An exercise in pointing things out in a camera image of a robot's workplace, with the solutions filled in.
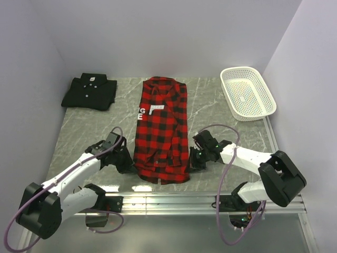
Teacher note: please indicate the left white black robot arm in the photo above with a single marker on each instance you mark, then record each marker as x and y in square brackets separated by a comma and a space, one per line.
[45, 206]

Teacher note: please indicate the white plastic mesh basket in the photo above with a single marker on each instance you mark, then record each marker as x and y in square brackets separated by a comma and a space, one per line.
[247, 94]

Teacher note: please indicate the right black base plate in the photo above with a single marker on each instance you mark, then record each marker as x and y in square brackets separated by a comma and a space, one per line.
[230, 203]

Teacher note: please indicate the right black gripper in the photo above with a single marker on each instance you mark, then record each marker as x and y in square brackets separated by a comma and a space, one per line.
[194, 165]

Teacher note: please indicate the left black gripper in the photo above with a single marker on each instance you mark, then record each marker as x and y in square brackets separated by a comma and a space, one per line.
[127, 167]

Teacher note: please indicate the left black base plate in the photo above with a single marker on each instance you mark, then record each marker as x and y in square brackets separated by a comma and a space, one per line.
[108, 203]

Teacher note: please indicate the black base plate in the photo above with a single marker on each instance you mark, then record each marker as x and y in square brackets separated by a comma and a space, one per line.
[230, 203]
[108, 203]

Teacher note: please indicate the folded black button shirt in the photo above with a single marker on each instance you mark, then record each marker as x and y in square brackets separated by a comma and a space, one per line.
[90, 91]

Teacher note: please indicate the red black plaid shirt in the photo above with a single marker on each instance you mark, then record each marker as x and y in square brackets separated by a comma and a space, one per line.
[161, 153]

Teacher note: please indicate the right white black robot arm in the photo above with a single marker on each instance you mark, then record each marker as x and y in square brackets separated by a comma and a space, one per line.
[280, 179]

